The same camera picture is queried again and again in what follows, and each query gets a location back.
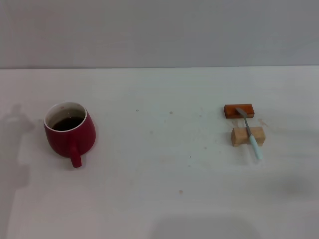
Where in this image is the light blue handled metal spoon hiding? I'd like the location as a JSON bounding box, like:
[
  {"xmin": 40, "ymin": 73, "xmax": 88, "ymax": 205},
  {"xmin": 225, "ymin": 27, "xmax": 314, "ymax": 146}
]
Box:
[{"xmin": 235, "ymin": 107, "xmax": 264, "ymax": 160}]

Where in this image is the dark orange wooden block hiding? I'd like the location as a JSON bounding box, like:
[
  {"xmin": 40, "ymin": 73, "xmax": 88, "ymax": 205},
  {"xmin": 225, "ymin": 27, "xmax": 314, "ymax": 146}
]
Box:
[{"xmin": 223, "ymin": 104, "xmax": 256, "ymax": 120}]

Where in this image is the red ceramic coffee cup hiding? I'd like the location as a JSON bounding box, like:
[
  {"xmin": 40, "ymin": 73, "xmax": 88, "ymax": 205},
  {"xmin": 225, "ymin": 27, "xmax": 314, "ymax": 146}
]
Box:
[{"xmin": 43, "ymin": 101, "xmax": 97, "ymax": 169}]

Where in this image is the light wooden spoon rest block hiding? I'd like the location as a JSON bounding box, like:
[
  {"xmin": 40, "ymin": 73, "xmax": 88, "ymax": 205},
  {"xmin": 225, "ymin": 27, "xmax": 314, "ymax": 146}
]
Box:
[{"xmin": 230, "ymin": 126, "xmax": 266, "ymax": 147}]

